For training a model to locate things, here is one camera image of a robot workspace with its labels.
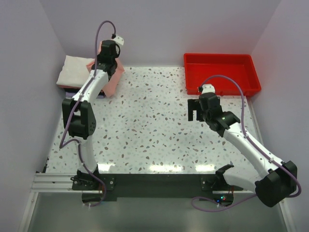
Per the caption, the black folded t shirt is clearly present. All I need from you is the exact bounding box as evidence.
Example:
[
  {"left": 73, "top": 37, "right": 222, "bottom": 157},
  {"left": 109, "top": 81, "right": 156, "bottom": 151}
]
[{"left": 64, "top": 88, "right": 79, "bottom": 93}]

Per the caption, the lavender folded t shirt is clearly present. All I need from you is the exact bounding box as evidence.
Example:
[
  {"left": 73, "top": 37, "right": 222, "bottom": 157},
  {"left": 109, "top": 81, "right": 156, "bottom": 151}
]
[{"left": 65, "top": 92, "right": 105, "bottom": 99}]

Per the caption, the red plastic tray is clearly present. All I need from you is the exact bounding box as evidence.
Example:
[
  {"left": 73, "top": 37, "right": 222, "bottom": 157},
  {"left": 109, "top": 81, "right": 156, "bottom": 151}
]
[{"left": 183, "top": 53, "right": 261, "bottom": 97}]

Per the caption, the white folded t shirt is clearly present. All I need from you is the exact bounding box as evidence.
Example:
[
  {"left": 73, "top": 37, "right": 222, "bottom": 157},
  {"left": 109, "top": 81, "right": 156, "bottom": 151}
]
[{"left": 56, "top": 55, "right": 94, "bottom": 87}]

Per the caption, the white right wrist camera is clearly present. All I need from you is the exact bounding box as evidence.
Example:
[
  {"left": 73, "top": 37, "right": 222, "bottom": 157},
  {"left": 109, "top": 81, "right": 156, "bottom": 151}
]
[{"left": 198, "top": 84, "right": 215, "bottom": 94}]

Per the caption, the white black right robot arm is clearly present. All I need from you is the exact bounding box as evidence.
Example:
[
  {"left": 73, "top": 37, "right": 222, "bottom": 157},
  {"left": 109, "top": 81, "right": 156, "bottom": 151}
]
[{"left": 187, "top": 92, "right": 301, "bottom": 207}]

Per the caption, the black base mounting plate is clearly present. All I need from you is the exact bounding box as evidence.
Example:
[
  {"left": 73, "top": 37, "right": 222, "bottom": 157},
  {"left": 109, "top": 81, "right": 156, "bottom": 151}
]
[{"left": 70, "top": 173, "right": 231, "bottom": 203}]

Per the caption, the aluminium frame rail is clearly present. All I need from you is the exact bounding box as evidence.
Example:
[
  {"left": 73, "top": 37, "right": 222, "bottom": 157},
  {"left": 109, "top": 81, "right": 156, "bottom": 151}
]
[{"left": 30, "top": 173, "right": 74, "bottom": 193}]

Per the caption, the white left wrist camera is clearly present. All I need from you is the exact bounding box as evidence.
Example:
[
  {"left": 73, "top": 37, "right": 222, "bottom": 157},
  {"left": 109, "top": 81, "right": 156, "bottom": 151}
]
[{"left": 112, "top": 35, "right": 124, "bottom": 47}]

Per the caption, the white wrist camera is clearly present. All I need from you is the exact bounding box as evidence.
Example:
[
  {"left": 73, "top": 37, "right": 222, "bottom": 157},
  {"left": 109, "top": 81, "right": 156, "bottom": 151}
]
[
  {"left": 198, "top": 84, "right": 215, "bottom": 94},
  {"left": 112, "top": 35, "right": 124, "bottom": 47}
]

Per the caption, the salmon pink t shirt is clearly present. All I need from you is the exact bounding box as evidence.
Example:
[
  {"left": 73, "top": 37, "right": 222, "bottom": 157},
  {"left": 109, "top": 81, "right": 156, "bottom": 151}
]
[{"left": 100, "top": 58, "right": 125, "bottom": 97}]

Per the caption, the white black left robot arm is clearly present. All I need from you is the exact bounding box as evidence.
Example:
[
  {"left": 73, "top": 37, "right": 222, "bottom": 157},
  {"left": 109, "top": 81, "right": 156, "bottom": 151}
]
[{"left": 59, "top": 36, "right": 124, "bottom": 189}]

